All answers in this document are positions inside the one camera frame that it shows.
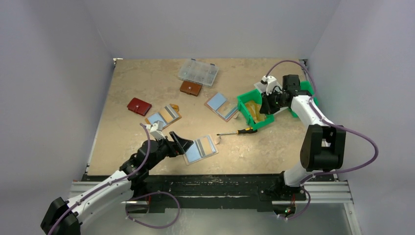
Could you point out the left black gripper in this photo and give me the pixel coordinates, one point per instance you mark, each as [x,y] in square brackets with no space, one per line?
[173,146]

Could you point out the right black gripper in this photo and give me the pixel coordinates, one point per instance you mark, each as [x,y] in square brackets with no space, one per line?
[268,103]

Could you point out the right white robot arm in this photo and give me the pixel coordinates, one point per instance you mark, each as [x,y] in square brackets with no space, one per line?
[323,146]

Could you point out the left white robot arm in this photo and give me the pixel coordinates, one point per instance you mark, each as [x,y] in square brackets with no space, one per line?
[68,217]

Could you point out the open orange card holder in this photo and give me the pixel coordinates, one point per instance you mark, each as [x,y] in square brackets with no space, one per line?
[168,115]

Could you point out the open pink card holder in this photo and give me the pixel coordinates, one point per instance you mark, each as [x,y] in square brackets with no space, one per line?
[221,106]

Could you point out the brown leather card holder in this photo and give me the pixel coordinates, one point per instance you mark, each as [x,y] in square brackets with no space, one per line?
[190,88]

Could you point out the red leather card holder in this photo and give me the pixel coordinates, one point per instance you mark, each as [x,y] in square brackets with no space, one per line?
[139,106]

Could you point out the white plastic bin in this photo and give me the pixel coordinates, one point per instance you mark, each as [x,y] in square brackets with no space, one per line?
[261,89]

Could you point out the green bin with yellow items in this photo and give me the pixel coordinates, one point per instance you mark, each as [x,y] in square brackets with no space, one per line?
[246,106]

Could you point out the black yellow screwdriver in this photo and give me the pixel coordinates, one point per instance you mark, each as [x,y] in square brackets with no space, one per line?
[239,132]

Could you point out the green bin with black item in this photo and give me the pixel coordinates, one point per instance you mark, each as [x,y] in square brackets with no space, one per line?
[304,85]

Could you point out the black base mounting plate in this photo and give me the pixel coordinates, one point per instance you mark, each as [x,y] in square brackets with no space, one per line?
[260,192]

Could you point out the clear plastic organizer box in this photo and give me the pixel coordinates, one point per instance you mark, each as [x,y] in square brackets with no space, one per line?
[198,72]

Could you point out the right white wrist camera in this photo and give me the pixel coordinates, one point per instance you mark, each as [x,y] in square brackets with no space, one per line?
[271,84]

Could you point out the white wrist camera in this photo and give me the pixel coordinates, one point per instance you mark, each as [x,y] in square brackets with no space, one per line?
[271,84]
[156,130]

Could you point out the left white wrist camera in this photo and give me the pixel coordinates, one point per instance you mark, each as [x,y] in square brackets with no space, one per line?
[156,130]

